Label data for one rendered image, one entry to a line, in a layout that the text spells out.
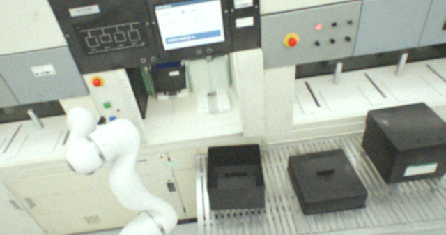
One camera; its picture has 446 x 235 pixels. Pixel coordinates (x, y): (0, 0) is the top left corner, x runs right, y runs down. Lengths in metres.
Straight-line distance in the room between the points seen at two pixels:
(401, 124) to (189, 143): 1.09
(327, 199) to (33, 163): 1.66
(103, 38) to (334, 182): 1.27
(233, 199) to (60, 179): 1.15
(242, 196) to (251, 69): 0.61
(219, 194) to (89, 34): 0.95
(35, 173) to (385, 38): 2.09
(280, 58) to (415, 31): 0.62
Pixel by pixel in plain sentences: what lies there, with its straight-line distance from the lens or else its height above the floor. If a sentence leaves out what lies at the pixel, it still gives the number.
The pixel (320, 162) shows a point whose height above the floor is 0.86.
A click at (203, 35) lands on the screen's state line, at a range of 1.49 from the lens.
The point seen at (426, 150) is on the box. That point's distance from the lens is 1.75.
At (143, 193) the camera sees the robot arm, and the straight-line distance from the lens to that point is 1.12.
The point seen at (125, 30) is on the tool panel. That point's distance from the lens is 1.50.
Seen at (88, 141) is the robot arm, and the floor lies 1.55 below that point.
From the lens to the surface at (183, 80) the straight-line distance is 2.12.
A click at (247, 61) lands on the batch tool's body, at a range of 1.52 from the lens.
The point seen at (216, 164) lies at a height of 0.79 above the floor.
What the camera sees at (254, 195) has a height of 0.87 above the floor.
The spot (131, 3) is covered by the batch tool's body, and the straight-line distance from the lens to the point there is 1.45.
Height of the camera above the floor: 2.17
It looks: 38 degrees down
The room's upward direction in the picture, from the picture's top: 10 degrees counter-clockwise
